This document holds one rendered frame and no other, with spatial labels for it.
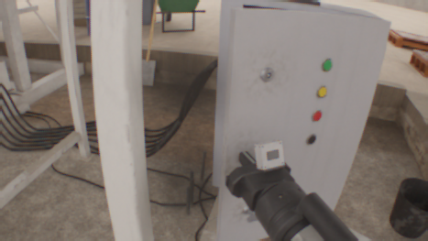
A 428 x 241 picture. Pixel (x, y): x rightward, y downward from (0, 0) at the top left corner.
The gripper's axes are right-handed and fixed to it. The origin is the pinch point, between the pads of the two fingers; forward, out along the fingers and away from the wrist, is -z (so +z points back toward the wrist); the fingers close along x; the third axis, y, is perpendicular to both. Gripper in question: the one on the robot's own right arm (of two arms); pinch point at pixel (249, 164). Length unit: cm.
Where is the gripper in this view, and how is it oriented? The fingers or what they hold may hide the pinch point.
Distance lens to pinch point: 55.6
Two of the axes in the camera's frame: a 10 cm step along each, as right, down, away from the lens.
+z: 3.5, 4.7, -8.1
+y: -0.4, 8.7, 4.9
